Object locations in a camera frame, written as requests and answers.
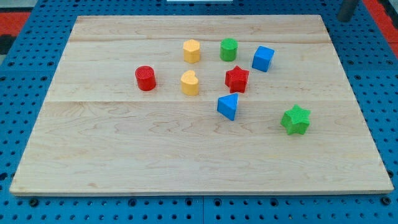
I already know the blue triangle block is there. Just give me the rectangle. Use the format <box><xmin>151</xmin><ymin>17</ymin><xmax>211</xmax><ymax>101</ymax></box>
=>
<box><xmin>217</xmin><ymin>93</ymin><xmax>239</xmax><ymax>121</ymax></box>

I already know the yellow heart block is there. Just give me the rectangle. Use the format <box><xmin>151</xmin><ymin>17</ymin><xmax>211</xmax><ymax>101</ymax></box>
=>
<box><xmin>180</xmin><ymin>70</ymin><xmax>199</xmax><ymax>96</ymax></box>

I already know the red star block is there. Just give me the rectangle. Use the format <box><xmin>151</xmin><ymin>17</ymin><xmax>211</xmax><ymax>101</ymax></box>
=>
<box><xmin>224</xmin><ymin>65</ymin><xmax>249</xmax><ymax>93</ymax></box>

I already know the yellow hexagon block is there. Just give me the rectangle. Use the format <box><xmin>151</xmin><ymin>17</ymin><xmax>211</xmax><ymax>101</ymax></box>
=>
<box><xmin>183</xmin><ymin>39</ymin><xmax>200</xmax><ymax>63</ymax></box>

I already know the red cylinder block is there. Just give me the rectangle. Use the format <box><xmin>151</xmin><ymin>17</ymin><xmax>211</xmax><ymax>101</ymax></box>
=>
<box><xmin>135</xmin><ymin>65</ymin><xmax>156</xmax><ymax>91</ymax></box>

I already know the green cylinder block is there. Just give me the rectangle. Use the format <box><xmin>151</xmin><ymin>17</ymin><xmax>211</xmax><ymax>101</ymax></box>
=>
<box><xmin>220</xmin><ymin>38</ymin><xmax>238</xmax><ymax>62</ymax></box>

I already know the blue cube block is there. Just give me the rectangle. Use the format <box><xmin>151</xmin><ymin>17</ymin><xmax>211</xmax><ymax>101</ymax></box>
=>
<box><xmin>252</xmin><ymin>46</ymin><xmax>275</xmax><ymax>72</ymax></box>

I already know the green star block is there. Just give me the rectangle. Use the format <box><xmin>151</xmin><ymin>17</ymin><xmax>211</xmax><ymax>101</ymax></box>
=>
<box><xmin>280</xmin><ymin>105</ymin><xmax>311</xmax><ymax>135</ymax></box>

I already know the light wooden board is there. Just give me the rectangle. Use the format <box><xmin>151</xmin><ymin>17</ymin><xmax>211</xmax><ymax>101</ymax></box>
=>
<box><xmin>10</xmin><ymin>15</ymin><xmax>394</xmax><ymax>196</ymax></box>

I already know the grey cylindrical pointer rod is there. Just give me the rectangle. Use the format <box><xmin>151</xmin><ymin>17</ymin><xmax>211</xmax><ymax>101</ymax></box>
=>
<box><xmin>336</xmin><ymin>0</ymin><xmax>359</xmax><ymax>22</ymax></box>

